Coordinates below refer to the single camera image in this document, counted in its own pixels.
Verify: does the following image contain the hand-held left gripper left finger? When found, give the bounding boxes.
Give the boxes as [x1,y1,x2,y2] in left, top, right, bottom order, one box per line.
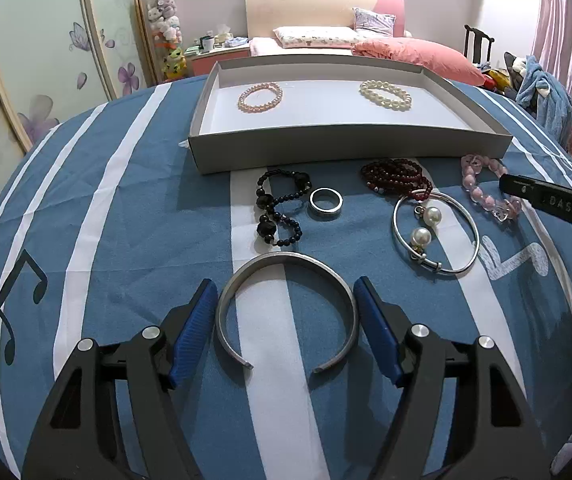
[22,279,219,480]

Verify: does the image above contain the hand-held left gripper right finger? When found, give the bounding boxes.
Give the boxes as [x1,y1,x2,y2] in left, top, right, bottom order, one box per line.
[353,276,551,480]

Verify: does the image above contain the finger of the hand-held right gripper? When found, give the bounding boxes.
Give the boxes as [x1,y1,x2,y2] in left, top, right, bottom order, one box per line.
[498,173,542,207]

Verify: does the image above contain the pink crystal bead bracelet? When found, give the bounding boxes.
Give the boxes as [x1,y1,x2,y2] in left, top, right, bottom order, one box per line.
[460,154,522,223]

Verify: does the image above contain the thin silver bangle with pearls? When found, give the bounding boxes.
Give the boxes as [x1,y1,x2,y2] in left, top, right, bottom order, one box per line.
[392,191,481,276]

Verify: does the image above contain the silver cuff bangle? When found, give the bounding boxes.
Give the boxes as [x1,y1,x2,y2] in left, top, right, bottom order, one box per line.
[214,252,360,373]

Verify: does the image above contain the silver ring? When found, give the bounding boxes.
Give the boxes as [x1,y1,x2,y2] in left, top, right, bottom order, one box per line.
[308,187,344,221]

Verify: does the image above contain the dark red bead bracelet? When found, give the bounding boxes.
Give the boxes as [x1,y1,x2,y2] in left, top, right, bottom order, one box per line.
[361,158,434,203]

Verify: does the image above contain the black bead bracelet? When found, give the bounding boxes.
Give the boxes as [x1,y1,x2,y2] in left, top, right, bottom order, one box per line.
[255,169,313,248]

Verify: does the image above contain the white cardboard box tray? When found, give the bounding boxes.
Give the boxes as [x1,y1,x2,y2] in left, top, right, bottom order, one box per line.
[187,54,514,176]

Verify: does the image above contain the blue garment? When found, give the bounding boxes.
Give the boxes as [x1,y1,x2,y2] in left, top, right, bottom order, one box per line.
[516,55,572,143]

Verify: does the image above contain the red and yellow toy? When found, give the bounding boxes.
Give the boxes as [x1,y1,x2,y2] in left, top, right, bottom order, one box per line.
[480,67,511,93]

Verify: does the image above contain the blue white striped tablecloth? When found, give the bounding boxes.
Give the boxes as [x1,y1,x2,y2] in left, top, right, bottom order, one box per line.
[0,80,572,480]

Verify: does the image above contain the dark wooden chair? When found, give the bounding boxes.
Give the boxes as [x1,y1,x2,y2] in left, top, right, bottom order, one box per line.
[463,24,495,68]

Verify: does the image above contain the pink pillow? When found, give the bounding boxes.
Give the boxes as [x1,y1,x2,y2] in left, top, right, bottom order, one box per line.
[352,37,486,86]

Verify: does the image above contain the purple patterned pillow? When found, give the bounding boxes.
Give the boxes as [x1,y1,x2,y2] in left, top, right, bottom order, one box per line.
[352,7,397,38]

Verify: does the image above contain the white floral pillow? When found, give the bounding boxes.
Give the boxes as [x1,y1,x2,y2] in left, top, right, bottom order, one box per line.
[272,25,361,51]

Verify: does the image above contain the pink nightstand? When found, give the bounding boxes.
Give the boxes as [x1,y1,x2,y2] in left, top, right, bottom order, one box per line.
[186,42,251,78]

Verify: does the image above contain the pink bed sheet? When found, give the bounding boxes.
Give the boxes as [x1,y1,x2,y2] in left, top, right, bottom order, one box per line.
[249,37,357,58]

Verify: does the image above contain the cream and pink headboard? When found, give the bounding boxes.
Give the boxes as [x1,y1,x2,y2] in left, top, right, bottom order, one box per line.
[243,0,407,41]

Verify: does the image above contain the column of plush toys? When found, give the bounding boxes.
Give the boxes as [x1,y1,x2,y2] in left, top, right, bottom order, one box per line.
[147,0,187,83]

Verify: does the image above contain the floral sliding wardrobe doors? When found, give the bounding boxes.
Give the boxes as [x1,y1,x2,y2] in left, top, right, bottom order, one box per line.
[0,0,161,261]

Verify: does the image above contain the white pearl bracelet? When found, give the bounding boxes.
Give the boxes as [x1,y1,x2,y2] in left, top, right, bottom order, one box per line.
[359,79,413,112]

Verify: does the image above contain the pink pearl bracelet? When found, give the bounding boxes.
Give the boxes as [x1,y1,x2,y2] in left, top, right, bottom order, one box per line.
[238,82,284,115]

